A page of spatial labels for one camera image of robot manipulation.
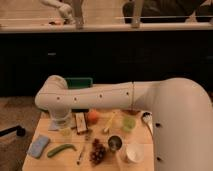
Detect purple grapes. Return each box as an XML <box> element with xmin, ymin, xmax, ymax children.
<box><xmin>90</xmin><ymin>139</ymin><xmax>106</xmax><ymax>165</ymax></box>

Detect brown snack bar package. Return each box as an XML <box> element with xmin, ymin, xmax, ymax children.
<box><xmin>75</xmin><ymin>112</ymin><xmax>87</xmax><ymax>134</ymax></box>

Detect green plastic tray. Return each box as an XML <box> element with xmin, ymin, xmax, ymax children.
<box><xmin>66</xmin><ymin>77</ymin><xmax>93</xmax><ymax>89</ymax></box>

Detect blue sponge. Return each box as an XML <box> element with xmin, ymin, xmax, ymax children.
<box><xmin>27</xmin><ymin>135</ymin><xmax>50</xmax><ymax>159</ymax></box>

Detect black chair leg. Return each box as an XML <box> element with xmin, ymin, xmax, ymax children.
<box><xmin>0</xmin><ymin>125</ymin><xmax>26</xmax><ymax>137</ymax></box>

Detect white cup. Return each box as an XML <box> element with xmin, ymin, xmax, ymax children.
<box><xmin>125</xmin><ymin>143</ymin><xmax>144</xmax><ymax>163</ymax></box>

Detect metal spoon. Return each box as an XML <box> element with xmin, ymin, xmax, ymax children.
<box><xmin>76</xmin><ymin>141</ymin><xmax>89</xmax><ymax>165</ymax></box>

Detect grey cloth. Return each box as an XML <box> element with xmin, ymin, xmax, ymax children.
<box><xmin>48</xmin><ymin>121</ymin><xmax>76</xmax><ymax>131</ymax></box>

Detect yellow banana piece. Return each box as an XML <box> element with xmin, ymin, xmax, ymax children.
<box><xmin>103</xmin><ymin>113</ymin><xmax>116</xmax><ymax>133</ymax></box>

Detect orange fruit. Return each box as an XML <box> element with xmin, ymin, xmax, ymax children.
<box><xmin>87</xmin><ymin>110</ymin><xmax>99</xmax><ymax>124</ymax></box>

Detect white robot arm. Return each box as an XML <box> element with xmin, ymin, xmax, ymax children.
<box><xmin>35</xmin><ymin>75</ymin><xmax>213</xmax><ymax>171</ymax></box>

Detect green cup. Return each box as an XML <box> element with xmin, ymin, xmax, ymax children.
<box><xmin>122</xmin><ymin>117</ymin><xmax>136</xmax><ymax>132</ymax></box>

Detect purple bowl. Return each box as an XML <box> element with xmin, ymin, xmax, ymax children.
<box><xmin>122</xmin><ymin>110</ymin><xmax>140</xmax><ymax>115</ymax></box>

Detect metal cup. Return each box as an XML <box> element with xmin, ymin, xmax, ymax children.
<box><xmin>108</xmin><ymin>135</ymin><xmax>122</xmax><ymax>153</ymax></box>

